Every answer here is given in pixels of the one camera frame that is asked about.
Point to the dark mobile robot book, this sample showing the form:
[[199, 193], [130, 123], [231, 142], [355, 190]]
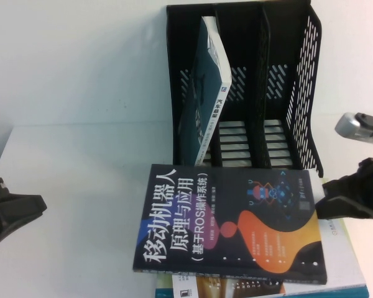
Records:
[[220, 223]]

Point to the teal and white car book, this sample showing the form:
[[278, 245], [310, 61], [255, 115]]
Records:
[[202, 93]]

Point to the white self-driving book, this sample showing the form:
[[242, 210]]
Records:
[[342, 254]]

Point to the pale green book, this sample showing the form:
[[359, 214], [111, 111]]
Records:
[[162, 284]]

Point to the black plastic book stand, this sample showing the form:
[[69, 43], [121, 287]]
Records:
[[236, 46]]

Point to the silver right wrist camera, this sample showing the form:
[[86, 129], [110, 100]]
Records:
[[348, 127]]

